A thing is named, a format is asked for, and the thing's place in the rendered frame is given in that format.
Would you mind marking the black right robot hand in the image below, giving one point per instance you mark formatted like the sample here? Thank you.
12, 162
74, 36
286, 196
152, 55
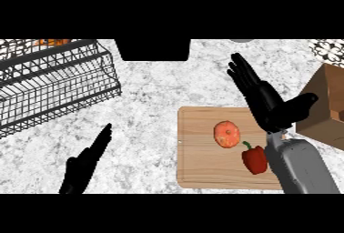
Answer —
264, 100

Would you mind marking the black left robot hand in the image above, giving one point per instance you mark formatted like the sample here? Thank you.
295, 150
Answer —
84, 164

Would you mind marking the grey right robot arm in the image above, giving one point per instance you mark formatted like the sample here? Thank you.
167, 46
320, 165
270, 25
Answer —
300, 165

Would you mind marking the brown cardboard box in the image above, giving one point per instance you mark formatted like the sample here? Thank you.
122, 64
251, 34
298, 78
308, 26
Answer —
325, 106

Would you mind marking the red bell pepper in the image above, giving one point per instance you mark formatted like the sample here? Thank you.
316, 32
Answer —
254, 159

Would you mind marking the wooden cutting board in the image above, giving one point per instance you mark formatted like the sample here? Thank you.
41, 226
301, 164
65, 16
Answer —
208, 148

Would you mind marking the grey round object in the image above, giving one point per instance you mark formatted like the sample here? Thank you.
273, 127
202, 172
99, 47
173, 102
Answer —
242, 40

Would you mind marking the black and white patterned mat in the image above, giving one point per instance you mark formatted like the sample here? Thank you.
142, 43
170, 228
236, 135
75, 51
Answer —
329, 50

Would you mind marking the black appliance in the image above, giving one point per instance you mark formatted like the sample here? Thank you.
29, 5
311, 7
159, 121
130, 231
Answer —
152, 49

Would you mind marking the orange item in basket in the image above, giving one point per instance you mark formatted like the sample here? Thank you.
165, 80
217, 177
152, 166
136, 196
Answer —
52, 42

